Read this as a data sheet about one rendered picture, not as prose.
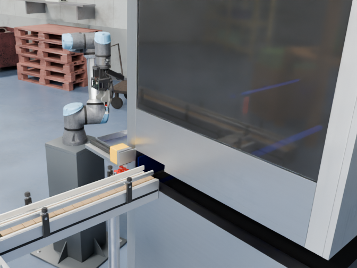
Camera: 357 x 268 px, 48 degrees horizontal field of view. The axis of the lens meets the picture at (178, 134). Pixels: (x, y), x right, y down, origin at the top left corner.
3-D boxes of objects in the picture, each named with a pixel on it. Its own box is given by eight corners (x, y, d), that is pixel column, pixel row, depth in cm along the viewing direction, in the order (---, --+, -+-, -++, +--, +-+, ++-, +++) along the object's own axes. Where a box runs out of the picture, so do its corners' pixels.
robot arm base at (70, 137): (56, 142, 241) (55, 126, 237) (74, 134, 253) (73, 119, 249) (75, 148, 234) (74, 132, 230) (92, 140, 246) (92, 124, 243)
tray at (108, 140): (172, 152, 213) (172, 146, 211) (133, 165, 196) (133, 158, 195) (133, 133, 235) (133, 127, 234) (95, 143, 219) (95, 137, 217)
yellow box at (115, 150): (132, 162, 181) (132, 147, 178) (119, 166, 176) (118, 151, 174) (122, 156, 186) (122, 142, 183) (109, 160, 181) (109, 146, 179)
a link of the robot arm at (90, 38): (83, 31, 201) (85, 34, 191) (106, 31, 204) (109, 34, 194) (84, 47, 204) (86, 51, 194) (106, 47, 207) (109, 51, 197)
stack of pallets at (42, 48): (105, 81, 694) (104, 30, 662) (71, 91, 624) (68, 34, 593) (53, 70, 747) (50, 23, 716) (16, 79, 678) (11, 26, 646)
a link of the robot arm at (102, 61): (105, 53, 198) (115, 56, 192) (105, 63, 199) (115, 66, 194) (92, 55, 193) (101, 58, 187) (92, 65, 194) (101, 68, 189)
